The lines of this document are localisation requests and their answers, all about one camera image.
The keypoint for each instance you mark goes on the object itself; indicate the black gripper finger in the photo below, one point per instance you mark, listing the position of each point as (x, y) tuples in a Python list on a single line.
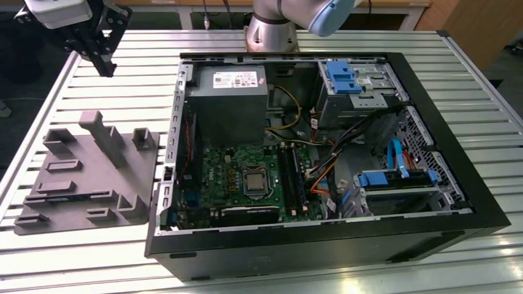
[(86, 46), (121, 21)]

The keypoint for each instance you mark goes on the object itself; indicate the dark RAM stick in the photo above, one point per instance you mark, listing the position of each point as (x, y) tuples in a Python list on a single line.
[(67, 199), (301, 183)]

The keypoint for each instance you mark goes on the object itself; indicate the grey metal foot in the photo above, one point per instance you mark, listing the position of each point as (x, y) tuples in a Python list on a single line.
[(5, 108)]

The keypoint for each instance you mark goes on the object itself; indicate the grey power supply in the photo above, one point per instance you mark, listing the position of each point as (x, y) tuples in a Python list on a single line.
[(229, 116)]

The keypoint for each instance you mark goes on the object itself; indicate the grey parts rack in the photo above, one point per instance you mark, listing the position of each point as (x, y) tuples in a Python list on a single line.
[(98, 171)]

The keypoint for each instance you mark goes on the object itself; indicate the green motherboard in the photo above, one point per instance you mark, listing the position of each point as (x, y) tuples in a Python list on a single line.
[(218, 159)]

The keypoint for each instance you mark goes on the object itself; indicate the blue drive bay latch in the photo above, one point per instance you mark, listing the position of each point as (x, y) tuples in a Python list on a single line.
[(341, 76)]

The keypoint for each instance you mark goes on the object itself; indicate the silver CPU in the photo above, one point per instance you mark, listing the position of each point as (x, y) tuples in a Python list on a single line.
[(255, 180)]

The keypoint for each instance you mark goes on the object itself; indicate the CPU socket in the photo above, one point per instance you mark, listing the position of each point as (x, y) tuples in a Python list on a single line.
[(255, 195)]

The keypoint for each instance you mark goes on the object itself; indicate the grey metal drive cage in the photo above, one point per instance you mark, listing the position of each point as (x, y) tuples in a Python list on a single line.
[(367, 104)]

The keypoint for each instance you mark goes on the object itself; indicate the black graphics card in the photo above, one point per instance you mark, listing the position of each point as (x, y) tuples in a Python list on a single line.
[(249, 214)]

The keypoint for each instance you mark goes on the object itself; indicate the hard disk in blue carrier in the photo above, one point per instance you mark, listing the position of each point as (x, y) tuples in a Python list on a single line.
[(375, 179)]

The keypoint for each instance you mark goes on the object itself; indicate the wooden cabinet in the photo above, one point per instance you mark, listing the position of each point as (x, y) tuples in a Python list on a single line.
[(482, 27)]

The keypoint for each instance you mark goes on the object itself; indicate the black PC case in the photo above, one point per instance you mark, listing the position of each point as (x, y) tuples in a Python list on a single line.
[(327, 254)]

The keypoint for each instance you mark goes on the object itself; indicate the dark chair base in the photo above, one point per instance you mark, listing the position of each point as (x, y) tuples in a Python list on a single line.
[(516, 49)]

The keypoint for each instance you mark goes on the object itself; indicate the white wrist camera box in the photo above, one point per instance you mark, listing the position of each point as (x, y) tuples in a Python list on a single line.
[(62, 13)]

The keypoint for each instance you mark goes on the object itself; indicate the white frame desk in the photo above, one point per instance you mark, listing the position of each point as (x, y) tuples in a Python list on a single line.
[(414, 18)]

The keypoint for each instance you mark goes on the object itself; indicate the blue plastic drive rail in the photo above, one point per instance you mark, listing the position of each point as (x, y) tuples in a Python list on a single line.
[(347, 196)]

